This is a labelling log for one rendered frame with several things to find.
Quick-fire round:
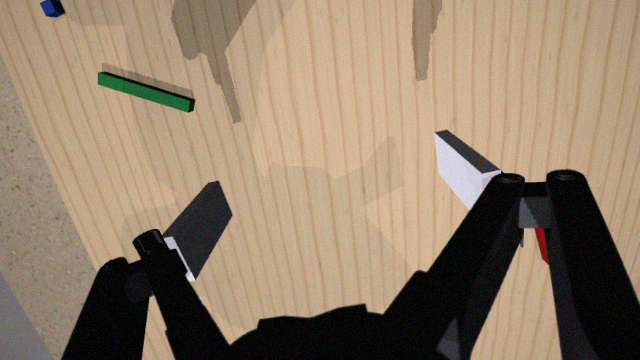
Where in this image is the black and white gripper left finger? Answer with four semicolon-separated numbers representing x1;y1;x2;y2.
61;180;240;360

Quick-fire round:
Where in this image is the small blue block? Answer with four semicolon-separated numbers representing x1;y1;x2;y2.
40;0;66;18

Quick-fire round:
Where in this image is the red rod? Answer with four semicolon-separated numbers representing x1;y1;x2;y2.
534;228;549;265

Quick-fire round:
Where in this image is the green rod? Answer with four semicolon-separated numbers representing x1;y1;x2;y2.
98;72;195;113

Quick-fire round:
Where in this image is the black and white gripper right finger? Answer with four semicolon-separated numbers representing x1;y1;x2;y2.
339;130;640;360

